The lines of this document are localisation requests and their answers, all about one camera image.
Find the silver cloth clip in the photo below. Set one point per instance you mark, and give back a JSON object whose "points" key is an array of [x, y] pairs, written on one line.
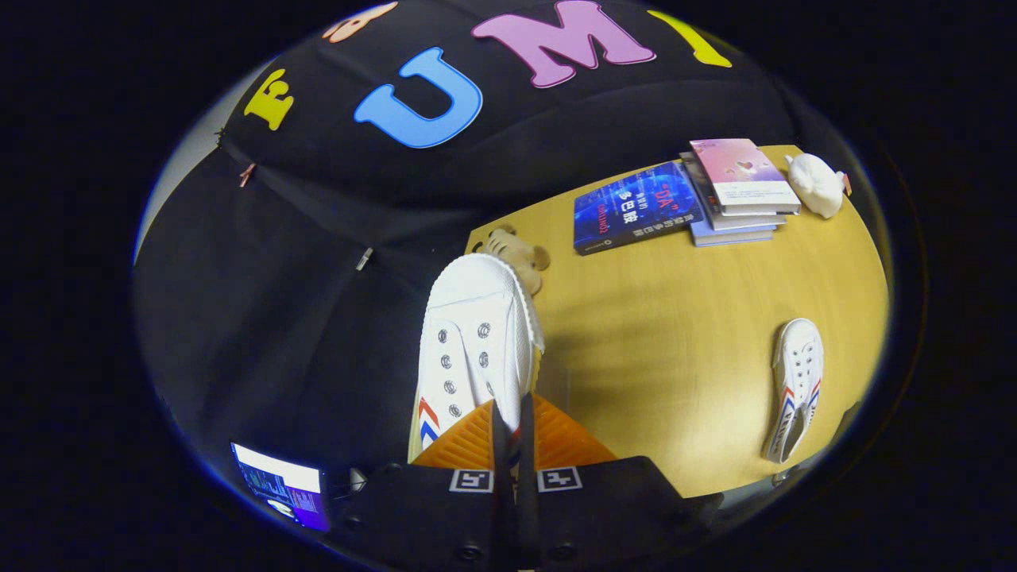
{"points": [[364, 259]]}

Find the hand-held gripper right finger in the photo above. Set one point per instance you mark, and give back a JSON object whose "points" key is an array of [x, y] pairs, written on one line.
{"points": [[526, 445]]}

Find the lit computer screen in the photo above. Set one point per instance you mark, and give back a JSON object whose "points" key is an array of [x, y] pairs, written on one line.
{"points": [[282, 485]]}

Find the pink cloth clip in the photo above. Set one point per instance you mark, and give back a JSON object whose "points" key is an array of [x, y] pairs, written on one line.
{"points": [[247, 175]]}

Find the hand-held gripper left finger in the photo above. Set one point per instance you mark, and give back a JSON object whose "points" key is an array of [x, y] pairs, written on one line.
{"points": [[499, 445]]}

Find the black backdrop cloth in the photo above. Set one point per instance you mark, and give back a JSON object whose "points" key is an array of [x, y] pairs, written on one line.
{"points": [[302, 302]]}

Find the white canvas shoe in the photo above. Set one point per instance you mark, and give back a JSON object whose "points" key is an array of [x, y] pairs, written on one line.
{"points": [[798, 365], [477, 318]]}

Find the blue edged white book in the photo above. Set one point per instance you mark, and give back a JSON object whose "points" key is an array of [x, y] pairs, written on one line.
{"points": [[731, 236]]}

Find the grey cover book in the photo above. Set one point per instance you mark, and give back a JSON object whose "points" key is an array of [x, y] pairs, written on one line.
{"points": [[735, 219]]}

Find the beige plush dog toy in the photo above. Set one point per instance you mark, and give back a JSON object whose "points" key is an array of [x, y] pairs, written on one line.
{"points": [[524, 254]]}

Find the white plush toy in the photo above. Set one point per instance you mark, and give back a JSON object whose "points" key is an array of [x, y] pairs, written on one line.
{"points": [[818, 187]]}

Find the dark blue book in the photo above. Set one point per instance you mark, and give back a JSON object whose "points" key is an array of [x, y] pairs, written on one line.
{"points": [[636, 210]]}

